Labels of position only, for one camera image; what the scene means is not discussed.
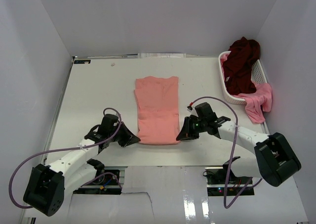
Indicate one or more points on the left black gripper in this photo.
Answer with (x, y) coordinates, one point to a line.
(129, 137)

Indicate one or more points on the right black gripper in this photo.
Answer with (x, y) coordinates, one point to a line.
(186, 133)

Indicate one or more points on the salmon pink t shirt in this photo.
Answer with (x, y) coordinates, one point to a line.
(157, 110)

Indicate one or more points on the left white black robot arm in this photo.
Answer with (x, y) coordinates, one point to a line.
(50, 184)

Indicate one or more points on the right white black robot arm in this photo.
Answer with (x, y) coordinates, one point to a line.
(275, 160)

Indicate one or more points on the white paper sheets front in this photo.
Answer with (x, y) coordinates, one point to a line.
(177, 195)

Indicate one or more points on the pink shirt in basket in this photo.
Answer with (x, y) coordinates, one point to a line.
(257, 103)

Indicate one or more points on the papers behind table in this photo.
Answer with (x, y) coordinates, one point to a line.
(161, 55)

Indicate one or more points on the dark red shirt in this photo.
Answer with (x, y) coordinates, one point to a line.
(238, 66)

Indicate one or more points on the black label sticker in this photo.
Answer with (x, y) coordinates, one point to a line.
(82, 61)

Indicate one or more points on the white plastic laundry basket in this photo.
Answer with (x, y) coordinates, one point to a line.
(257, 76)

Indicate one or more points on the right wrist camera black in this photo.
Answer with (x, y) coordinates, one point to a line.
(205, 112)

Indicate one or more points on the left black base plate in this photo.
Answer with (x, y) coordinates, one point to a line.
(105, 180)

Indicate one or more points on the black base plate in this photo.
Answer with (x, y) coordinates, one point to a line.
(215, 178)
(105, 180)

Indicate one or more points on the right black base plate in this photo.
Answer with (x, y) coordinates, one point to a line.
(215, 178)

